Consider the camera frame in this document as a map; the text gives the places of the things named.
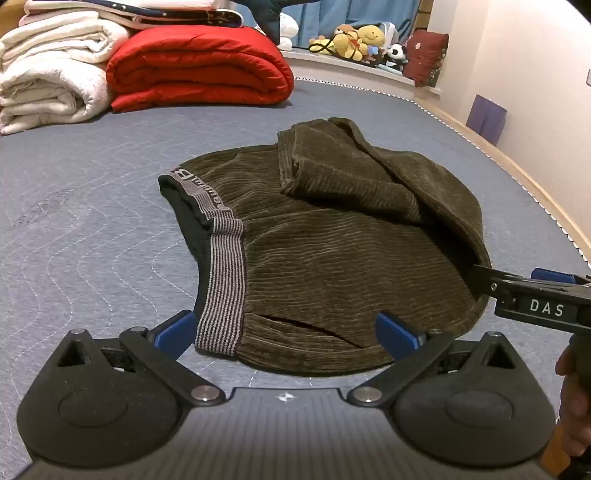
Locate cream folded blanket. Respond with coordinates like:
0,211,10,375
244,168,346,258
0,10,132,65

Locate blue curtain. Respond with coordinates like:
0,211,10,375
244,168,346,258
295,0,423,49

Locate panda plush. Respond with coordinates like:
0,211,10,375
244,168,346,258
385,44,409,72

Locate round yellow plush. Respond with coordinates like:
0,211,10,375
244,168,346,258
358,25,385,47

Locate red folded quilt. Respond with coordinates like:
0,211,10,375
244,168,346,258
106,25,295,113

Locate purple paper bag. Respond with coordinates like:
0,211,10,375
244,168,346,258
466,95,508,146

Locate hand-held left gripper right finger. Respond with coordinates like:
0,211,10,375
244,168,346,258
347,312,518,408

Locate white speckled folded blanket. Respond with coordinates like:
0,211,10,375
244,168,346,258
0,55,114,136

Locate white plush toy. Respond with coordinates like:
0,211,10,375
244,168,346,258
278,13,299,51

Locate person's right hand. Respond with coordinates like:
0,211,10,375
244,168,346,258
555,344,591,462

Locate blue shark plush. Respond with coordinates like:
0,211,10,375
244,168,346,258
242,0,319,46

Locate white pillow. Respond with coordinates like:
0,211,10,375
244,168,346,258
134,0,222,10

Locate dark red cushion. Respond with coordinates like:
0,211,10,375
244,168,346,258
403,30,450,88

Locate wooden bed frame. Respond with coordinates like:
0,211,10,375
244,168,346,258
416,95,591,268

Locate yellow bear plush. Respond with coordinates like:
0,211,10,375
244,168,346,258
308,25,366,60

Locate white window ledge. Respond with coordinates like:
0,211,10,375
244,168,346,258
279,48,444,93

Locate grey quilted mattress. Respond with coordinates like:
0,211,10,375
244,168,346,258
0,76,591,392

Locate navy star-print blanket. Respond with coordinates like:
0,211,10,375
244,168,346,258
23,0,245,31

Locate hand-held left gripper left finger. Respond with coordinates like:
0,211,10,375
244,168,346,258
54,310,227,408

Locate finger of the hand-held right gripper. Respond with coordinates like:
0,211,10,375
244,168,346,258
530,268,591,287
470,263,591,303

